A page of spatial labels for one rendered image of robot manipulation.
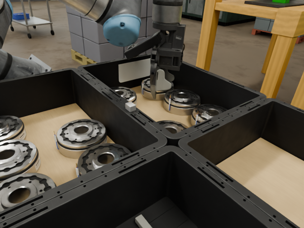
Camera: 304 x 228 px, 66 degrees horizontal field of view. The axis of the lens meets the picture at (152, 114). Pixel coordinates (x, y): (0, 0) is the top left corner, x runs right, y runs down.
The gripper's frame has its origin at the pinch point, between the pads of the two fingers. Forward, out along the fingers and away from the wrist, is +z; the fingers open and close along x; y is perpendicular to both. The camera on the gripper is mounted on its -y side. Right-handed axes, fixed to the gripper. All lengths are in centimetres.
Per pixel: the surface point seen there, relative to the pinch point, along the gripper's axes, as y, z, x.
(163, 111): 4.5, 2.0, -7.8
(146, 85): -2.7, -0.8, 1.7
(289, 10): 65, -14, 118
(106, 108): -6.0, -5.2, -22.6
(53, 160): -13.5, 2.1, -33.3
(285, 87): 124, 84, 235
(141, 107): -2.1, 2.0, -7.4
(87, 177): 0.0, -7.9, -44.2
